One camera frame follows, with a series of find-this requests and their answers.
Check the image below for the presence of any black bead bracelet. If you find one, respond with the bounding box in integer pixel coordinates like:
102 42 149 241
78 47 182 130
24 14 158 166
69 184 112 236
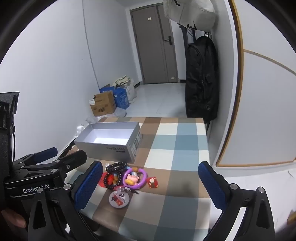
106 162 129 173

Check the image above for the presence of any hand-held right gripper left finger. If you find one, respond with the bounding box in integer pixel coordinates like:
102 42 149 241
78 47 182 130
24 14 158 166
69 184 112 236
27 160 103 241

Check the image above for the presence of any blue cardboard box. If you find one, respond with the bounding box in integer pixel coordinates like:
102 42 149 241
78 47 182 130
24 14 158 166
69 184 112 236
99 84 130 110

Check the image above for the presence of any white wardrobe with wood trim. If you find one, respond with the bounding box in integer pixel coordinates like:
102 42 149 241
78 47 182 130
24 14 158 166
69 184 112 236
216 0 296 168

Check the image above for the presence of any dark red bead bracelet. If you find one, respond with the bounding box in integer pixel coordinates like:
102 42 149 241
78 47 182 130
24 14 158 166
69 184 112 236
103 171 123 189

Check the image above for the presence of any grey door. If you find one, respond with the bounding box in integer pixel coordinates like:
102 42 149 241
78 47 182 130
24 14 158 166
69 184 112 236
129 3 180 85

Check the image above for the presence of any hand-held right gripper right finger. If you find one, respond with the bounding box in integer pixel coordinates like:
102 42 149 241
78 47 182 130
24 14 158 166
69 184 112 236
198 161 282 241

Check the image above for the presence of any beige canvas bag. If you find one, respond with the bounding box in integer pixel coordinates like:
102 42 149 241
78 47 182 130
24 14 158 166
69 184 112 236
163 0 218 32

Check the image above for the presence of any multicoloured bead bracelet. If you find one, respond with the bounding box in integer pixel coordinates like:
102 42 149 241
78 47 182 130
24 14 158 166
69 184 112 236
109 167 140 186

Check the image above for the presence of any white round pin badge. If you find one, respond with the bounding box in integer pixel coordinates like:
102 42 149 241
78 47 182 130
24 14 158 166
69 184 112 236
109 188 130 209

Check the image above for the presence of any brown cardboard box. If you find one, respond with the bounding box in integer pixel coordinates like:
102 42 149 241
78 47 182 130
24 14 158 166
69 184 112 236
89 91 117 117

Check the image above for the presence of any checked tablecloth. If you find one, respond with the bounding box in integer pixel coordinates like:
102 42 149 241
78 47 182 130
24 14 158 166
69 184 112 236
67 117 211 241

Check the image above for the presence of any grey cardboard box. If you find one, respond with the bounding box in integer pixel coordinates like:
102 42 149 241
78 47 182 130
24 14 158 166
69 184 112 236
74 122 142 164

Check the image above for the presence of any red rimmed round pin badge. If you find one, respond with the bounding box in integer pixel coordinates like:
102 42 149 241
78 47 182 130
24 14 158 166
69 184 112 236
98 172 110 187

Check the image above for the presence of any person's left hand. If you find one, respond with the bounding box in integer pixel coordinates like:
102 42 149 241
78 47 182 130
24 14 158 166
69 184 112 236
0 207 27 229

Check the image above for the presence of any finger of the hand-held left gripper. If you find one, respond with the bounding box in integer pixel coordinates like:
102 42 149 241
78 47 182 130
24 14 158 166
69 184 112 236
13 147 58 166
45 150 88 179

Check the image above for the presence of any white plastic bag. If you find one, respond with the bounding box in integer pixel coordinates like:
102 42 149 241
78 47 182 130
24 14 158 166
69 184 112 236
125 79 137 101

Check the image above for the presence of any purple ring pig keychain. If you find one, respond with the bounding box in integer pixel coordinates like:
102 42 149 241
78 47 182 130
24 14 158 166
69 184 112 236
122 167 148 189

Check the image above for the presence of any black backpack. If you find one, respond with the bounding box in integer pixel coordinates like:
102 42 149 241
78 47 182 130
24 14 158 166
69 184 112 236
185 35 219 124

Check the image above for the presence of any beige folded cloth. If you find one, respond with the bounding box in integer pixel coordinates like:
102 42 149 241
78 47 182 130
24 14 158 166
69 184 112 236
112 75 131 89

